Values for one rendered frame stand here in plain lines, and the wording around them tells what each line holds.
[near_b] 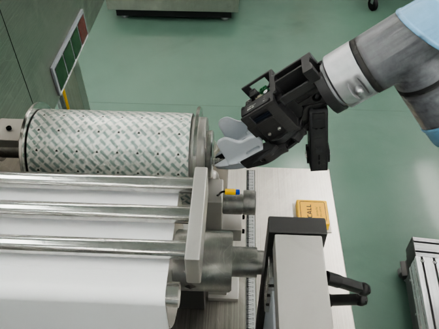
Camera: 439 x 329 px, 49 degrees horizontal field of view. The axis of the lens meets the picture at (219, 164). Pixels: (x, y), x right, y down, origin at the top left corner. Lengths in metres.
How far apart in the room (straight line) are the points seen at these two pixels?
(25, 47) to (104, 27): 2.78
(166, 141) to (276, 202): 0.51
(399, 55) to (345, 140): 2.13
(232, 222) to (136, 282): 0.43
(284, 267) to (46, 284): 0.19
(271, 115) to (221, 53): 2.71
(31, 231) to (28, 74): 0.54
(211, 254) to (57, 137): 0.34
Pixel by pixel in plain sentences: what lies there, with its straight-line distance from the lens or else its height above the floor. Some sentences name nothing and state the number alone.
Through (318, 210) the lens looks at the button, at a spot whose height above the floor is 0.92.
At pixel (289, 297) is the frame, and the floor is 1.44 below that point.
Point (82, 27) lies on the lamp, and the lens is 1.23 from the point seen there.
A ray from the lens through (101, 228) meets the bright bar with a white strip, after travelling 0.43.
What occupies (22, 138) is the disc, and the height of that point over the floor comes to 1.31.
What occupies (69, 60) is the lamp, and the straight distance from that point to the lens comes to 1.13.
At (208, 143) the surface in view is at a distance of 0.71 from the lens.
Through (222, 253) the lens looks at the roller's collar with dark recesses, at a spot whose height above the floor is 1.37.
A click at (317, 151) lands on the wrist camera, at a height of 1.31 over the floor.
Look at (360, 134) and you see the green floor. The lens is 2.77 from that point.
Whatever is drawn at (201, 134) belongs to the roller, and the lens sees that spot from 0.70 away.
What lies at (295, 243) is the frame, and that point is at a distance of 0.41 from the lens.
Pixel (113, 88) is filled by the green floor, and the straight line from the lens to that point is 3.06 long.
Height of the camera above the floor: 1.77
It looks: 45 degrees down
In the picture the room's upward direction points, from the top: straight up
